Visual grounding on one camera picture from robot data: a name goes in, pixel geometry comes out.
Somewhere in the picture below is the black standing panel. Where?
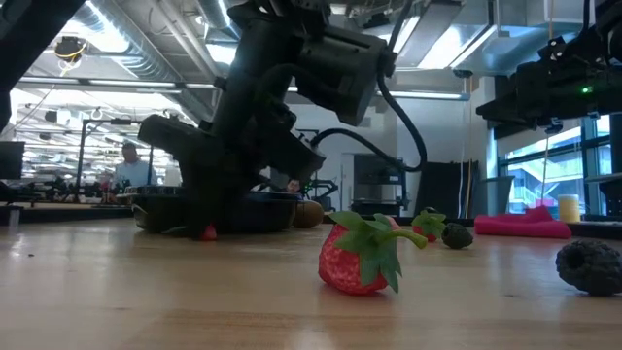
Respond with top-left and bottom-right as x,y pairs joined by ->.
415,158 -> 481,220

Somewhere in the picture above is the black computer monitor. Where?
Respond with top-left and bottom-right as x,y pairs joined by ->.
0,140 -> 26,181

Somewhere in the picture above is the black plastic tupperware container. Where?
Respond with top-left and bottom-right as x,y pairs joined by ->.
130,187 -> 300,235

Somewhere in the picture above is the black overhead camera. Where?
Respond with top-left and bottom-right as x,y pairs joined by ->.
52,35 -> 89,64

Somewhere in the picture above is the standing person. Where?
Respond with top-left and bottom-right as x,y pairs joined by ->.
112,141 -> 159,190

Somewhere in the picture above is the hanging yellow cord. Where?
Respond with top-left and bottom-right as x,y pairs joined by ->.
540,0 -> 556,205

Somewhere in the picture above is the yellow cylindrical cup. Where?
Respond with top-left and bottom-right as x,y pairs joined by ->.
557,193 -> 581,224

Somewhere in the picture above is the brown toy kiwi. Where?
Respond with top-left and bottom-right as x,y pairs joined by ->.
293,199 -> 326,230

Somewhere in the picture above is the pink-red folded cloth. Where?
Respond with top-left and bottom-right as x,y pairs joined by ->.
473,205 -> 573,240

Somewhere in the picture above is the large red toy strawberry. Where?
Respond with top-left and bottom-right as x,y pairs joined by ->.
318,211 -> 430,297

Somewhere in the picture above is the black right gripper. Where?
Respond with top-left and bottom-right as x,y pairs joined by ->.
475,51 -> 622,130

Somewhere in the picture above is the leafy red toy strawberry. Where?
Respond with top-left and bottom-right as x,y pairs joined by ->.
411,208 -> 448,243

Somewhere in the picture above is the black camera rig frame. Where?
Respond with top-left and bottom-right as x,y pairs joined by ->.
77,118 -> 157,189

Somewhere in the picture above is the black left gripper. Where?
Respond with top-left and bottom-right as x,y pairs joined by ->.
138,101 -> 327,240

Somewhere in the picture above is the grey bin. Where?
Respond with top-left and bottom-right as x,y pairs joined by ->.
478,175 -> 515,218

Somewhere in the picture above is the black toy blackberry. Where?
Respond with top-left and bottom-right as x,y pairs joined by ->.
440,222 -> 474,251
555,238 -> 622,298

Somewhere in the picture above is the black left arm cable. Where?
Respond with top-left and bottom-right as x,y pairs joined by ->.
310,0 -> 430,174

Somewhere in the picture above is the black equipment rack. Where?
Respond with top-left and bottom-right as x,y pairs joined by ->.
352,154 -> 409,218

